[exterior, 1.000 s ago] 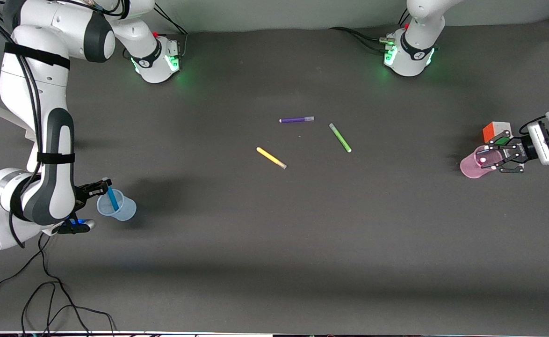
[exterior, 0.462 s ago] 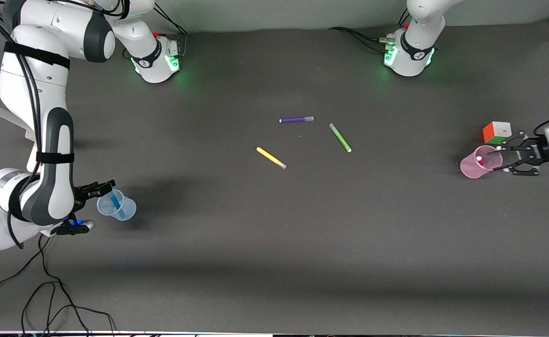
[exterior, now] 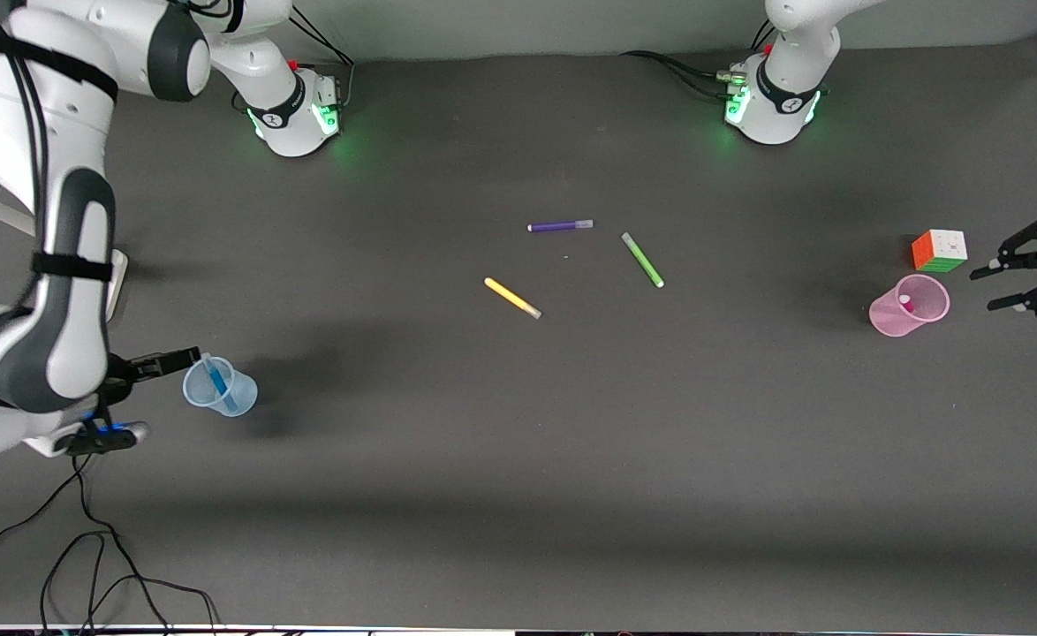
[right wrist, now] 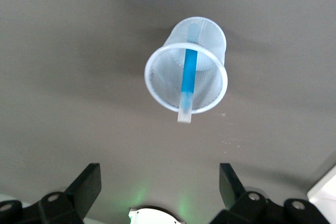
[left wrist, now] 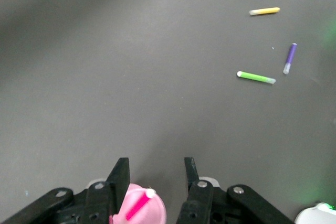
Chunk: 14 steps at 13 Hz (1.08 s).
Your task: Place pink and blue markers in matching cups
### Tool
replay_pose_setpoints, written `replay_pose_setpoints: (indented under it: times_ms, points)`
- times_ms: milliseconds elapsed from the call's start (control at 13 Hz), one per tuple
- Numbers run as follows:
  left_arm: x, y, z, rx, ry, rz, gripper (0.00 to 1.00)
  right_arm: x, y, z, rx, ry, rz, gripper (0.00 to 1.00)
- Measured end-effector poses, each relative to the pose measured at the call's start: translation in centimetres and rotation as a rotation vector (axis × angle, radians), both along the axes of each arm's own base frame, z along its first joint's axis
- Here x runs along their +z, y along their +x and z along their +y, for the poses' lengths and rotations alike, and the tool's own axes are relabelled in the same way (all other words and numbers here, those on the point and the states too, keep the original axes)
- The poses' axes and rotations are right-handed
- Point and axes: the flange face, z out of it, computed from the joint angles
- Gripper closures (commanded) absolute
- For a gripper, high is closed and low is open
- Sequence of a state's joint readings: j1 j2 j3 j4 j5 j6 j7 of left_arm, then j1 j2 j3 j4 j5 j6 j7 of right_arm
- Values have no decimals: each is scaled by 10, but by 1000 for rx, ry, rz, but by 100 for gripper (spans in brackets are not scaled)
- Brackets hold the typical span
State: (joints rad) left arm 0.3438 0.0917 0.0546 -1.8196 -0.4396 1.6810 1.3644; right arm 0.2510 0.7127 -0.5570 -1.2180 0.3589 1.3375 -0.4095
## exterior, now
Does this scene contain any blue marker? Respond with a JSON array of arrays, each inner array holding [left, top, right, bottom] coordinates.
[[201, 352, 238, 414]]

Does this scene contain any green marker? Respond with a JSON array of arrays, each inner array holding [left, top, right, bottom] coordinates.
[[620, 231, 666, 290]]

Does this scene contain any colourful puzzle cube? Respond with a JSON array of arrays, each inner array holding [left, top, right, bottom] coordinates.
[[911, 228, 969, 274]]

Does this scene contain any thin black loose cable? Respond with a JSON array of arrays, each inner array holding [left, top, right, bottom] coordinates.
[[0, 431, 222, 636]]

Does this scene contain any yellow marker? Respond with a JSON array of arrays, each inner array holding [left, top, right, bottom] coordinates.
[[483, 276, 543, 321]]

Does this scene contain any translucent pink plastic cup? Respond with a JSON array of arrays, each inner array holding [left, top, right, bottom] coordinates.
[[867, 273, 952, 339]]

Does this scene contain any translucent blue plastic cup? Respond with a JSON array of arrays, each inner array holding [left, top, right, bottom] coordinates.
[[182, 356, 260, 419]]

